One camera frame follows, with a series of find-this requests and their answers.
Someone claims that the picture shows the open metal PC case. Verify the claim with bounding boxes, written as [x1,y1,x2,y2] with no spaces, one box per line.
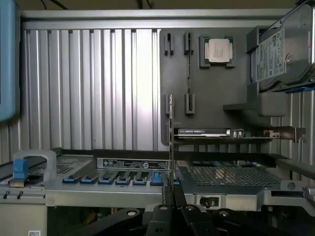
[0,147,315,236]

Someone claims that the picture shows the grey parts rack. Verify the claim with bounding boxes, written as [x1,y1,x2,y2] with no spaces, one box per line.
[159,26,290,152]

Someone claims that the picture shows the blue plastic case latch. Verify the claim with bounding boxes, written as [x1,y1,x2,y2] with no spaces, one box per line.
[13,158,29,181]

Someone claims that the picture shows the silver CPU chip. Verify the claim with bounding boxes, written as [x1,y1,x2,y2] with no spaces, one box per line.
[204,38,234,65]

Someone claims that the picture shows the silver hard disk blue rails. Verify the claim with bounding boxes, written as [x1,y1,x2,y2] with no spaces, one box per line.
[251,0,315,93]

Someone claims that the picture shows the graphics card silver bracket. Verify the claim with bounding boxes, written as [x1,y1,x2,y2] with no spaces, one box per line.
[172,126,307,146]

